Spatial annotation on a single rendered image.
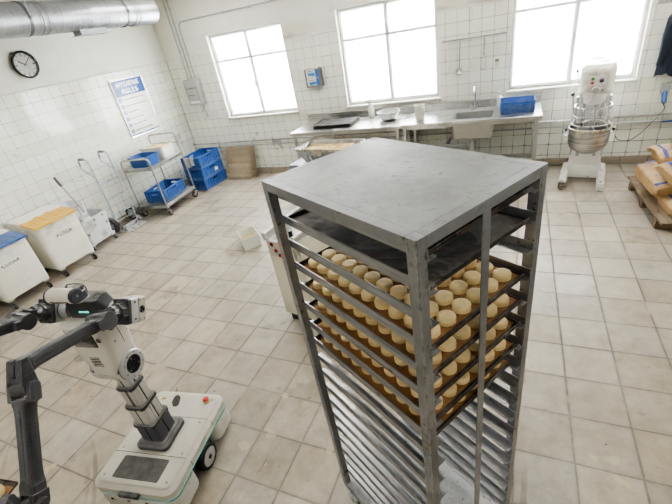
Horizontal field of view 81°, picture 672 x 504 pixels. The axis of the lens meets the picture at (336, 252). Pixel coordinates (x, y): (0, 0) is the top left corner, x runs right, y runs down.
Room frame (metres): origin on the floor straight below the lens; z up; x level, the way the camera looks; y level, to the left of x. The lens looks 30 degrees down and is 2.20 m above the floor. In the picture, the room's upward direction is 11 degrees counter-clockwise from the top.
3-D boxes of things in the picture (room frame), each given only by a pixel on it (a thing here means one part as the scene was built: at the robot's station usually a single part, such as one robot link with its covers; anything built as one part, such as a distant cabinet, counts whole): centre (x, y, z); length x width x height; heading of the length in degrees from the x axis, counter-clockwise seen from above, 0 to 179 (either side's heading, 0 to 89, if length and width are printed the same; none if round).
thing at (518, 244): (1.15, -0.35, 1.59); 0.64 x 0.03 x 0.03; 32
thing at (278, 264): (2.96, 0.19, 0.45); 0.70 x 0.34 x 0.90; 143
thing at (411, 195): (1.04, -0.19, 0.93); 0.64 x 0.51 x 1.78; 32
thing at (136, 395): (1.59, 1.23, 0.53); 0.11 x 0.11 x 0.40; 73
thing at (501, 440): (1.15, -0.35, 0.69); 0.64 x 0.03 x 0.03; 32
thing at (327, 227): (1.03, -0.19, 1.68); 0.60 x 0.40 x 0.02; 32
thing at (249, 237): (4.41, 1.03, 0.08); 0.30 x 0.22 x 0.16; 19
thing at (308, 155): (3.36, -0.12, 1.25); 0.56 x 0.29 x 0.14; 53
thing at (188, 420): (1.58, 1.24, 0.24); 0.68 x 0.53 x 0.41; 163
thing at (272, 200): (1.18, 0.17, 0.97); 0.03 x 0.03 x 1.70; 32
